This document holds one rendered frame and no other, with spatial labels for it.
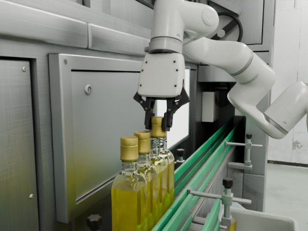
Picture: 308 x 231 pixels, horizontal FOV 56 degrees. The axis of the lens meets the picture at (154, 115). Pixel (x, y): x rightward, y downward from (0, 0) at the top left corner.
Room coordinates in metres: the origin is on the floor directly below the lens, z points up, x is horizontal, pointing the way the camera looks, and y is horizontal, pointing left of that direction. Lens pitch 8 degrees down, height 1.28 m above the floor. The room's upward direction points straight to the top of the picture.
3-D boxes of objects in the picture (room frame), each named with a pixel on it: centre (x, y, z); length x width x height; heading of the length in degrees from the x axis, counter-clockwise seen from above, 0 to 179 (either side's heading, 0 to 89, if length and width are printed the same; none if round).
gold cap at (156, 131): (0.64, -0.01, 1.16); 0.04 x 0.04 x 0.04
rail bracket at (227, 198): (0.74, -0.17, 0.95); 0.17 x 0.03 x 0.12; 67
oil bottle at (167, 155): (0.70, -0.02, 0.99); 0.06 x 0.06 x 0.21; 68
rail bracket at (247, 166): (1.33, -0.42, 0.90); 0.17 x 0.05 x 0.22; 67
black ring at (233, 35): (1.55, -0.35, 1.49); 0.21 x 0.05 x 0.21; 67
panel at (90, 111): (0.97, 0.01, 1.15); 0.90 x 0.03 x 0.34; 157
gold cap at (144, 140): (0.60, 0.02, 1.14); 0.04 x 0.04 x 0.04
